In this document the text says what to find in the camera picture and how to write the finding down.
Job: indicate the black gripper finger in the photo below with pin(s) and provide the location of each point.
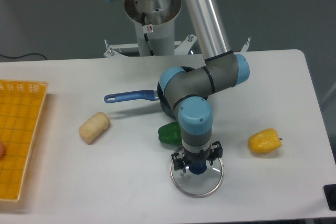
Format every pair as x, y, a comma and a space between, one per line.
180, 162
215, 153

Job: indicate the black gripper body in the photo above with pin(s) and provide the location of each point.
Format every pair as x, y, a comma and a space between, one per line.
198, 159

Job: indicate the glass pot lid blue knob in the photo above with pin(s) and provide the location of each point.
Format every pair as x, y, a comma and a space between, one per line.
201, 185

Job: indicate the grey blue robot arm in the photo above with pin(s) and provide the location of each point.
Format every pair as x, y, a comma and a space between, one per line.
183, 91

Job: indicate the green bell pepper toy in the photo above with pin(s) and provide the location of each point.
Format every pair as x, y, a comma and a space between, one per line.
170, 134

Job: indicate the yellow bell pepper toy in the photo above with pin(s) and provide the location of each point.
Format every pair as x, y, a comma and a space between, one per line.
264, 141

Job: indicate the dark blue saucepan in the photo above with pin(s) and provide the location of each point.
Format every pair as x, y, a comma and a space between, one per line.
151, 95

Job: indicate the beige bread loaf toy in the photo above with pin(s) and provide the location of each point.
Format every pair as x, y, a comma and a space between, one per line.
94, 127

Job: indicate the black device at table edge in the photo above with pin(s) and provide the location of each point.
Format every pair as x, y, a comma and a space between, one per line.
330, 194

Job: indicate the yellow woven basket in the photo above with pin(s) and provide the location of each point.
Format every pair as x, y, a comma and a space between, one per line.
22, 102

